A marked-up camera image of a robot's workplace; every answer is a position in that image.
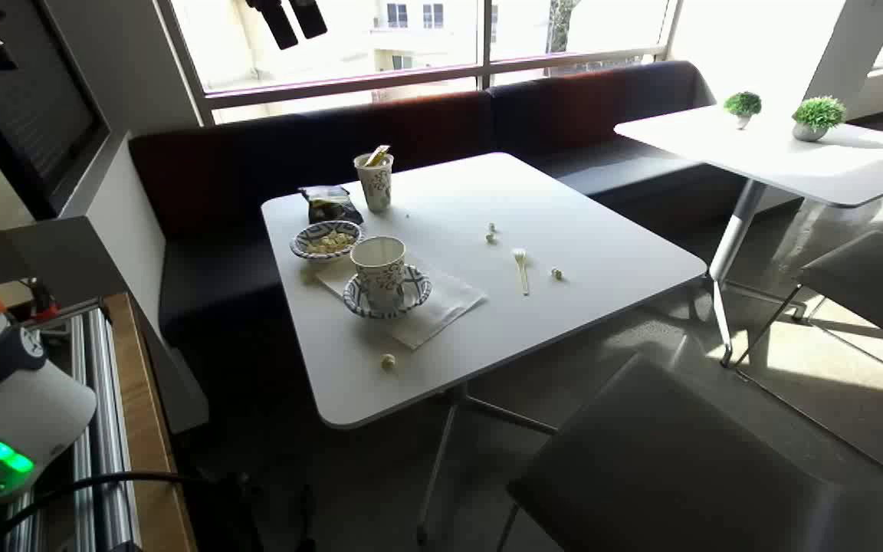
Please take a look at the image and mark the popcorn heap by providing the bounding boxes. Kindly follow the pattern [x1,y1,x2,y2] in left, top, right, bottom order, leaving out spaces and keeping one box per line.
[299,226,358,258]

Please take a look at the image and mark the yellow stick packet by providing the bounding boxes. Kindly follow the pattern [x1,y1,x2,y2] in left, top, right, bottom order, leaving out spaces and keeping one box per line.
[358,142,394,170]

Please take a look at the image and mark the blue patterned bowl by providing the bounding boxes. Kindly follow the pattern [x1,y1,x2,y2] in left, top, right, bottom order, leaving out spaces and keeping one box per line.
[288,216,366,262]

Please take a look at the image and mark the black floor cable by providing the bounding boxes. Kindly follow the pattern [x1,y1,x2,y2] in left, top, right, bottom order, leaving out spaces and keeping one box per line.
[0,466,262,552]

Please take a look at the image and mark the red clamp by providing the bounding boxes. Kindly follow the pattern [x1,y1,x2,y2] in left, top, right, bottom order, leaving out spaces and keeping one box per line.
[25,279,62,324]

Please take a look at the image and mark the patterned saucer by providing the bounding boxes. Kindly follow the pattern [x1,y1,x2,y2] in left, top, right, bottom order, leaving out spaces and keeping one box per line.
[341,262,436,323]

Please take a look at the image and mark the upholstered bench seat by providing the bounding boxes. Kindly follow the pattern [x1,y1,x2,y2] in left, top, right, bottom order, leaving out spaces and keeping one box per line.
[130,58,773,340]

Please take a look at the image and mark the green plant white pot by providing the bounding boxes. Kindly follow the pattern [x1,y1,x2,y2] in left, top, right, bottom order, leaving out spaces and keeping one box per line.
[790,94,850,143]

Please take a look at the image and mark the printed styrofoam cup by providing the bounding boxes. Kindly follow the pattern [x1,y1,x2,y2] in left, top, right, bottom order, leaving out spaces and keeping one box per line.
[351,148,400,213]

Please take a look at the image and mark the dark framed wall panel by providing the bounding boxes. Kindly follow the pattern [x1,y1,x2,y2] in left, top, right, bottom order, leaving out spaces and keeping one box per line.
[0,0,112,222]

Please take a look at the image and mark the wooden board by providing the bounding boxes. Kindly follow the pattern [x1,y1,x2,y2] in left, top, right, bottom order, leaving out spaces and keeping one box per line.
[100,291,199,552]

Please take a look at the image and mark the white table leg frame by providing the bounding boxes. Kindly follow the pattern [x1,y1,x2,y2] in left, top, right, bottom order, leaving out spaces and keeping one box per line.
[413,387,559,546]

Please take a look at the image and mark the small green plant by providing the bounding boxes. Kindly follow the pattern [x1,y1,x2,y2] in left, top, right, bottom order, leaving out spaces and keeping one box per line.
[722,89,762,131]

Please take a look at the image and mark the white side table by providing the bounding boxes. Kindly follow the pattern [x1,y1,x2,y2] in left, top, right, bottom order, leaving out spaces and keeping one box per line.
[609,101,883,365]

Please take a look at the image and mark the white paper napkin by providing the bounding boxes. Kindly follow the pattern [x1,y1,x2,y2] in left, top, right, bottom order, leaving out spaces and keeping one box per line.
[312,254,492,354]

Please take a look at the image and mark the patterned ceramic mug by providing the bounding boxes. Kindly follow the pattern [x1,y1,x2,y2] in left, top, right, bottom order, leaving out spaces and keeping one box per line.
[348,233,410,316]

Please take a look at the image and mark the grey chair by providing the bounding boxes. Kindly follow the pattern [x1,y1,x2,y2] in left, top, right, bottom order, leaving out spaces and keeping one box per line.
[736,226,883,387]
[497,349,883,552]

